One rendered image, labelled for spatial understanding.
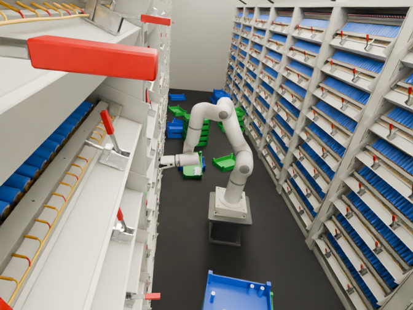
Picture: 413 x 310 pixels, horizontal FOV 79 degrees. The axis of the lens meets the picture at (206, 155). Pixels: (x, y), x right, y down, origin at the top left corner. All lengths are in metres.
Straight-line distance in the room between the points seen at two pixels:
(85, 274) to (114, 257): 0.25
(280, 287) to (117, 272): 1.57
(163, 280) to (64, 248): 1.58
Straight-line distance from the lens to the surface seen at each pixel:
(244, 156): 1.63
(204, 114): 1.52
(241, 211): 1.85
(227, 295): 1.36
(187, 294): 1.81
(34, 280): 0.27
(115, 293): 0.50
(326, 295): 2.09
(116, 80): 0.56
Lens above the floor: 1.55
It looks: 30 degrees down
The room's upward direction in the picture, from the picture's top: 8 degrees clockwise
